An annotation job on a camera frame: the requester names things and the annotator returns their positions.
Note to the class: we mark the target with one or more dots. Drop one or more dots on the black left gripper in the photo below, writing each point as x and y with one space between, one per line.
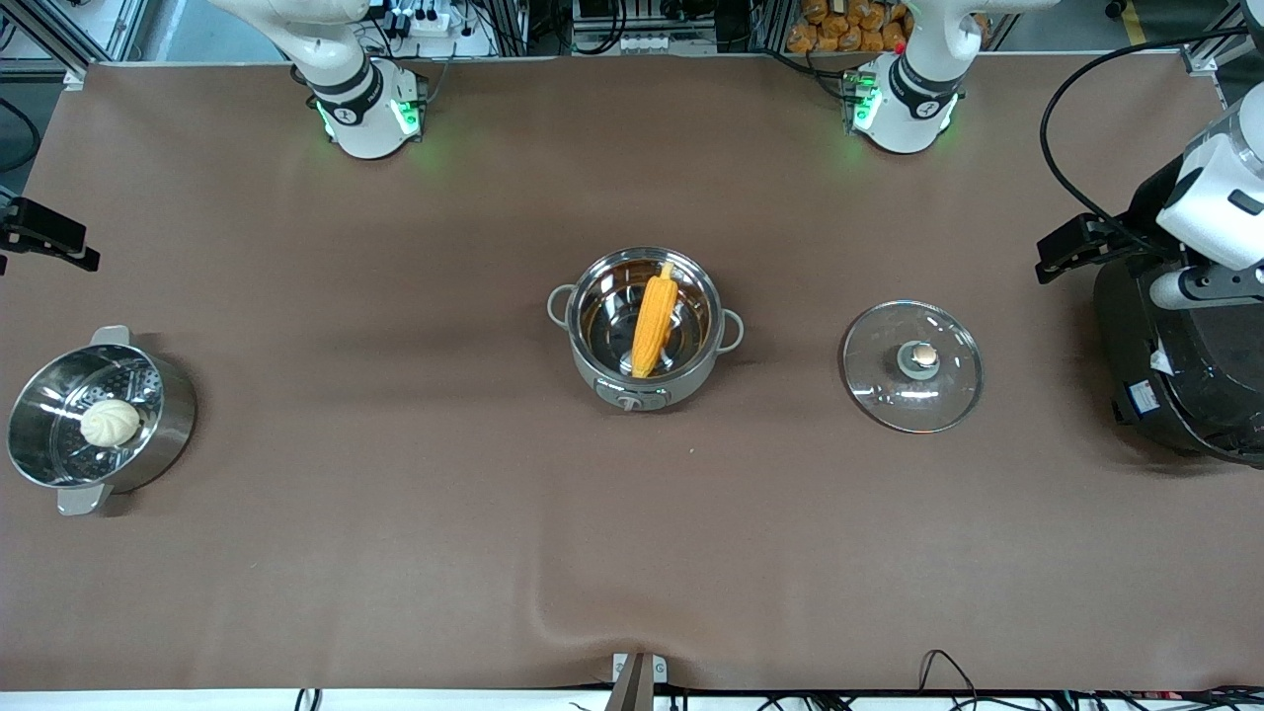
1143 219

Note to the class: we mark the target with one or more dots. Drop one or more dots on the glass pot lid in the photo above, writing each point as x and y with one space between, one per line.
889 395

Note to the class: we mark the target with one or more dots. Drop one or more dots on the yellow corn cob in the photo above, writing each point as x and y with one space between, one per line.
654 321

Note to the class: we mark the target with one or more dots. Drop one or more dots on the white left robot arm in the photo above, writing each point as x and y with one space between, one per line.
908 109

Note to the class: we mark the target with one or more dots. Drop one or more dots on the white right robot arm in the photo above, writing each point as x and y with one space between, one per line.
355 99

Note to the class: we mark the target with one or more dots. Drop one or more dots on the stainless steel steamer pot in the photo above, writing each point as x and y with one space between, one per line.
168 415

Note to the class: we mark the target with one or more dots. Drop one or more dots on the grey electric cooking pot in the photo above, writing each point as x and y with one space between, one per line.
632 397

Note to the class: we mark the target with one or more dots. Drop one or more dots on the black rice cooker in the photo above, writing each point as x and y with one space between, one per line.
1175 375

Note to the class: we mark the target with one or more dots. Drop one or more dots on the white steamed bun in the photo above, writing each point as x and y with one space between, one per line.
110 423

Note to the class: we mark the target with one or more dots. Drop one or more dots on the bag of orange breads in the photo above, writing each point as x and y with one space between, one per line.
839 30

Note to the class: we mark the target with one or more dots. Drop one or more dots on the white power strip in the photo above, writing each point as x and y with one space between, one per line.
430 20
652 42

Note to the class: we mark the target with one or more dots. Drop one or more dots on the brown table mat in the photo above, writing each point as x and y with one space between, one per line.
632 553

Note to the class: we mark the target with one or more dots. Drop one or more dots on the aluminium frame profile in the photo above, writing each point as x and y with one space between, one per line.
1220 44
94 30

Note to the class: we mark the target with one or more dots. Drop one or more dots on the metal table bracket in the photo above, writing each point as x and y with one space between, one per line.
637 676

